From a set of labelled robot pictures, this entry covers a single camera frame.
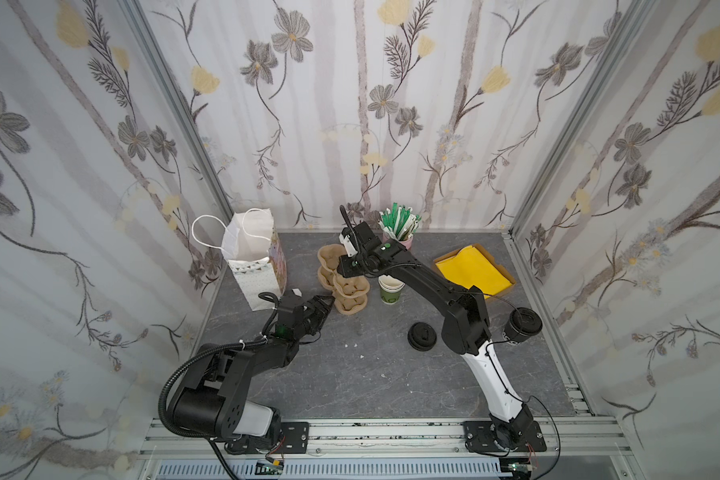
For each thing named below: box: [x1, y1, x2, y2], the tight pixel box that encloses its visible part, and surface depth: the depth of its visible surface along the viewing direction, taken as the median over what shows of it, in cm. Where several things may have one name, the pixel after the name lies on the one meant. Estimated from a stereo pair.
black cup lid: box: [509, 307, 543, 336], surface depth 85 cm
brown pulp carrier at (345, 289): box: [318, 243, 359, 307], surface depth 95 cm
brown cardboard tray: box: [431, 243, 517, 301], surface depth 108 cm
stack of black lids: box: [407, 322, 437, 352], surface depth 90 cm
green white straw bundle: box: [378, 202, 422, 241], surface depth 101 cm
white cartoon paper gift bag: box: [191, 208, 287, 311], surface depth 87 cm
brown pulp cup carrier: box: [333, 276, 370, 316], surface depth 95 cm
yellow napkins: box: [435, 245, 513, 299], surface depth 108 cm
